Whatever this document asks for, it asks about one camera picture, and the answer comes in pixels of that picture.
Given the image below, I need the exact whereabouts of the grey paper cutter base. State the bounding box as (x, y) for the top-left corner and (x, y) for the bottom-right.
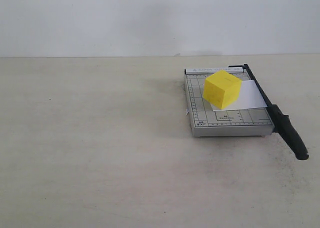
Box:
(184, 68), (274, 137)

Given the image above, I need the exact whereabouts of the yellow cube block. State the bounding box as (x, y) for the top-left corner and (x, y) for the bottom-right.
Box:
(203, 70), (242, 110)

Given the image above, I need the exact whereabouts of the black cutter blade arm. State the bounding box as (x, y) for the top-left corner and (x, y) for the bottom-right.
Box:
(228, 63), (309, 161)

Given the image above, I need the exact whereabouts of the white paper sheet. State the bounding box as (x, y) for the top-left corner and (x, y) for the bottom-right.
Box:
(211, 80), (267, 111)

